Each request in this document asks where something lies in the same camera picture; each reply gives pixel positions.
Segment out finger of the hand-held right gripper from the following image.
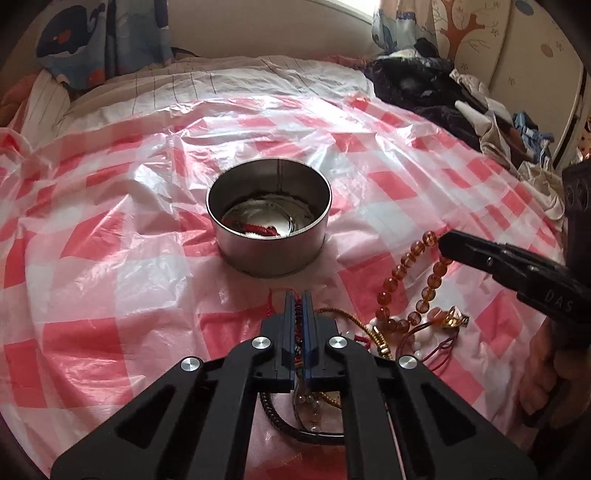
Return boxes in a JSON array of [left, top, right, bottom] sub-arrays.
[[438, 230, 570, 289]]

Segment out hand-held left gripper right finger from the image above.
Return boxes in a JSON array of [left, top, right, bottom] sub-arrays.
[[302, 290, 539, 480]]

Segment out red cord bracelet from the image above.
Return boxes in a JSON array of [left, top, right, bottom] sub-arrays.
[[225, 222, 281, 239]]

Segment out striped white bedsheet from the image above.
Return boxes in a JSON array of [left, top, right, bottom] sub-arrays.
[[18, 54, 376, 149]]

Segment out person's right hand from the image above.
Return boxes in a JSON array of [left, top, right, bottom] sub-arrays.
[[516, 318, 591, 432]]

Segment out golden bead chain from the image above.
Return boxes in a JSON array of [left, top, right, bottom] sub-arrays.
[[316, 305, 395, 361]]

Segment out gold pendant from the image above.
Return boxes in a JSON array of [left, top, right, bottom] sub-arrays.
[[428, 306, 471, 331]]

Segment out blue print curtain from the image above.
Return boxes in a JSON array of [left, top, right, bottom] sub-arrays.
[[372, 0, 440, 57]]

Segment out multicolour beaded bracelet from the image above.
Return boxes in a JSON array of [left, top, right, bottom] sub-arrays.
[[294, 295, 307, 370]]

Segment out clear bead bracelet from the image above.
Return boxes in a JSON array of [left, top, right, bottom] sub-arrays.
[[294, 385, 343, 432]]

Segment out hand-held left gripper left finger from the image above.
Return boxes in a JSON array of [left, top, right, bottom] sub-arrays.
[[50, 290, 297, 480]]

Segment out pink cloth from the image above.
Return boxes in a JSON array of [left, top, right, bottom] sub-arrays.
[[0, 73, 37, 131]]

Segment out whale print curtain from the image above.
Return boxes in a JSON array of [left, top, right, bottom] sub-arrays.
[[36, 0, 175, 89]]

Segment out red white checkered plastic sheet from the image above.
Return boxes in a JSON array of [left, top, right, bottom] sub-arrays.
[[0, 88, 575, 480]]

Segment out black braided cord bracelet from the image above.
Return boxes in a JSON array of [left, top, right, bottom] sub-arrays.
[[259, 391, 348, 446]]

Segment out red string bracelet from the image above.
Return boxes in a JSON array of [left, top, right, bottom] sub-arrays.
[[396, 323, 459, 371]]

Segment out amber bead bracelet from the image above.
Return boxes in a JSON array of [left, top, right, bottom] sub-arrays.
[[375, 230, 455, 334]]

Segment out pile of dark clothes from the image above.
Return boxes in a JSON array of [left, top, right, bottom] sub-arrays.
[[364, 39, 491, 149]]

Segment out beige crumpled cloth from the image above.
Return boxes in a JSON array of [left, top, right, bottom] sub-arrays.
[[450, 69, 570, 223]]

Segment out round metal tin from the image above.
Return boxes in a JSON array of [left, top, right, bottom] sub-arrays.
[[205, 158, 333, 278]]

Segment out blue crumpled cloth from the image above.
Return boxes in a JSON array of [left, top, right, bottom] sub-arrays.
[[512, 111, 556, 163]]

